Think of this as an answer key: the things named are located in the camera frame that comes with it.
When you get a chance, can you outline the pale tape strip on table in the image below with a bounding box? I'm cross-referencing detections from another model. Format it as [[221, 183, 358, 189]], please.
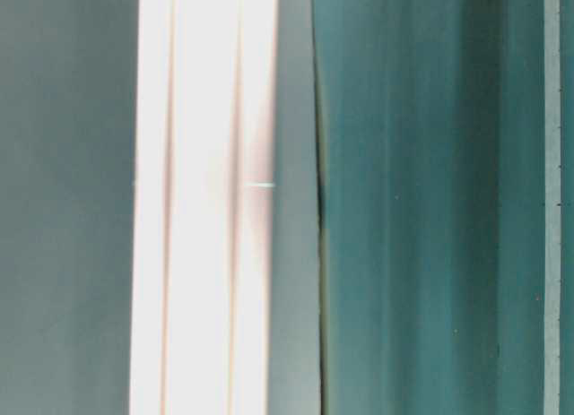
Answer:
[[544, 0, 561, 415]]

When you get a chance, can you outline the large silver metal rail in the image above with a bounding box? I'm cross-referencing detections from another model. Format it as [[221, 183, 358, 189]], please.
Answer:
[[129, 0, 279, 414]]

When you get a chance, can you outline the teal cloth table cover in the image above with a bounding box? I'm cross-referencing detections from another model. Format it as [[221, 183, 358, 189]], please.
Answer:
[[1, 0, 573, 414]]

